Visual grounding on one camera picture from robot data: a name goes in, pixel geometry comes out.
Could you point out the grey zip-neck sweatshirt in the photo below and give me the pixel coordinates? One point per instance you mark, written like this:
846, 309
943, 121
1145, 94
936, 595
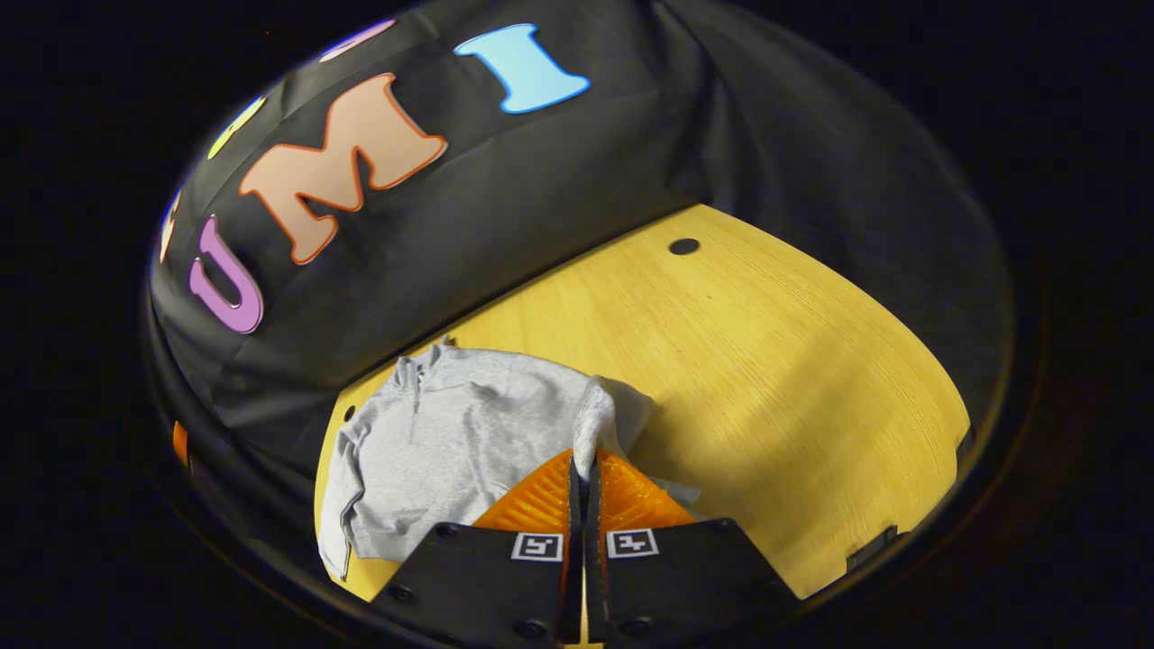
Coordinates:
451, 442

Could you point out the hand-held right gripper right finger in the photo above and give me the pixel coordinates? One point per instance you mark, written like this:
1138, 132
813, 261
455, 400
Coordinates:
676, 581

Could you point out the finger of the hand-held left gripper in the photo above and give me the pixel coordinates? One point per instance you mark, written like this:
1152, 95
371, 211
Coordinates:
180, 443

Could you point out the black backdrop cloth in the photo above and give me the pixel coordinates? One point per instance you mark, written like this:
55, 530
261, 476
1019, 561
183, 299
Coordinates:
559, 198

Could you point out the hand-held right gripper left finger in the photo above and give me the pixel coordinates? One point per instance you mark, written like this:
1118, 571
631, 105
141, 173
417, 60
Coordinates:
487, 586

